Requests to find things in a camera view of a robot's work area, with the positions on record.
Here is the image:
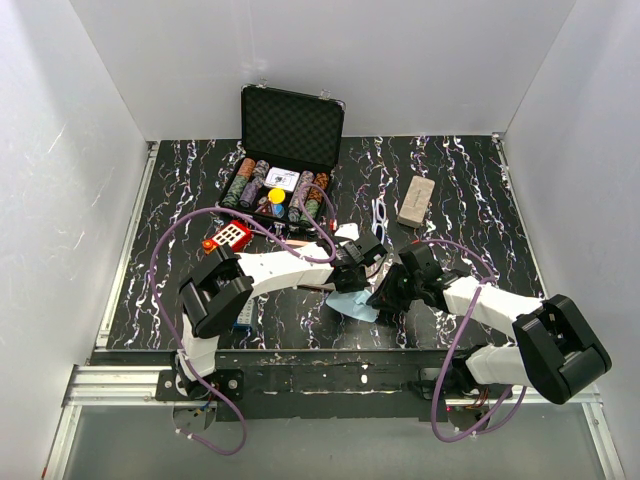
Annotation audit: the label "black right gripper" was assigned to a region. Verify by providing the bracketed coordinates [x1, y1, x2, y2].
[366, 262, 422, 313]

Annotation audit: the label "pink glasses case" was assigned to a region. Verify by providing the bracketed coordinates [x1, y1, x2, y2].
[285, 239, 335, 292]

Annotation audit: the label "light blue cloth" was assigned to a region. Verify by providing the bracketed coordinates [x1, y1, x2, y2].
[325, 290, 378, 323]

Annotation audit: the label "white frame sunglasses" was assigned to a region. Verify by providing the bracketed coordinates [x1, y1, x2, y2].
[371, 198, 388, 244]

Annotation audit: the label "grey glasses case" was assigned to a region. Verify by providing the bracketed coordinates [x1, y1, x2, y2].
[397, 176, 435, 228]

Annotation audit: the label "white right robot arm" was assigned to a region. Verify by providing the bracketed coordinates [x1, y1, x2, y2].
[367, 243, 612, 405]

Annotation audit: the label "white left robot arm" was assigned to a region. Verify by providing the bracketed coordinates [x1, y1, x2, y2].
[174, 232, 387, 400]

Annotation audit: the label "blue grey brick block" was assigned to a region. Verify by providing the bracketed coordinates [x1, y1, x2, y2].
[233, 302, 257, 330]

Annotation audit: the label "yellow dealer button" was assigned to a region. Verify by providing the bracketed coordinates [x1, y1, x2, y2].
[267, 188, 286, 205]

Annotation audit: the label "red yellow toy bus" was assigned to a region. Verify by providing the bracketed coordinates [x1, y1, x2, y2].
[202, 220, 253, 255]

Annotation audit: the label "white card deck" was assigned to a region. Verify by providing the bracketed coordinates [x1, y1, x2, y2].
[264, 167, 300, 192]

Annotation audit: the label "black poker chip case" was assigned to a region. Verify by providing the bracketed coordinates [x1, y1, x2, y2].
[218, 84, 346, 234]

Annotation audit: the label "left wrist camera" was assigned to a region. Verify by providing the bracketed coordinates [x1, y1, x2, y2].
[333, 223, 359, 242]

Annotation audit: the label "aluminium front rail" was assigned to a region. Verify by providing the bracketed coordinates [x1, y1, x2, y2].
[43, 350, 626, 479]

